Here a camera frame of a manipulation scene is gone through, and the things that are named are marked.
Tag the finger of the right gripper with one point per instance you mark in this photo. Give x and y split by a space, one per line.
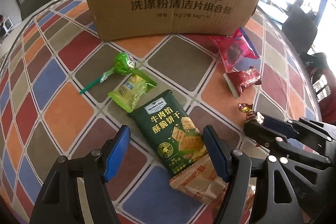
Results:
280 147
309 135

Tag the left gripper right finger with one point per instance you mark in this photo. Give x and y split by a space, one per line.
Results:
234 167

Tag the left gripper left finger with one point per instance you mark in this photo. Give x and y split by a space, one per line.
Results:
99 167

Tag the gold red candy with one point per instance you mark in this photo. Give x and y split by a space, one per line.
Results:
251 114

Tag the dark green cracker packet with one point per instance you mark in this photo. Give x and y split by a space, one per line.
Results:
170 132

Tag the green lollipop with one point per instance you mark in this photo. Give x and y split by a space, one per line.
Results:
123 64

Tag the beige cracker packet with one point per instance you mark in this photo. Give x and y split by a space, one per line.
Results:
201 182

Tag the dark red snack packet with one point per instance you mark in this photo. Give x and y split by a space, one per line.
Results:
238 82

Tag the light green snack packet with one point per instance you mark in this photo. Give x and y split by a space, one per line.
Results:
128 95

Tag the pink clear-window snack bag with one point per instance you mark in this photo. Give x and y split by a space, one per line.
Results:
233 49

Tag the dark grey chair right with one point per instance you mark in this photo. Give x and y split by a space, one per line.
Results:
299 29

